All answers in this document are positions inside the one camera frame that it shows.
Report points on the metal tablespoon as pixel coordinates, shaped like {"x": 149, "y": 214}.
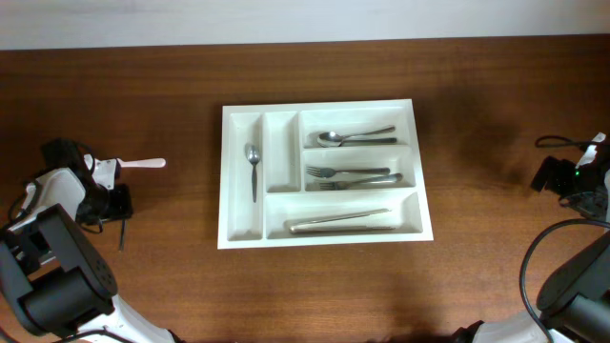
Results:
{"x": 332, "y": 139}
{"x": 377, "y": 141}

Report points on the white plastic cutlery tray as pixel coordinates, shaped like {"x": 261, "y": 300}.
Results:
{"x": 286, "y": 138}

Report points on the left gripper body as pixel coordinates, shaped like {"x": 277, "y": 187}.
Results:
{"x": 101, "y": 204}

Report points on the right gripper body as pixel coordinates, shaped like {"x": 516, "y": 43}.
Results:
{"x": 565, "y": 179}

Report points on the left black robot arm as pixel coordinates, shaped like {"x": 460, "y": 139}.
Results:
{"x": 53, "y": 278}

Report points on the pink plastic knife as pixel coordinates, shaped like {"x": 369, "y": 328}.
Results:
{"x": 153, "y": 163}

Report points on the small metal teaspoon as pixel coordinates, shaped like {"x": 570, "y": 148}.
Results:
{"x": 122, "y": 237}
{"x": 254, "y": 157}

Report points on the metal fork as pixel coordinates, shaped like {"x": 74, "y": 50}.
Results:
{"x": 373, "y": 181}
{"x": 329, "y": 172}

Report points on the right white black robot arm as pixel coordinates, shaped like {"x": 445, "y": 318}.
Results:
{"x": 573, "y": 303}

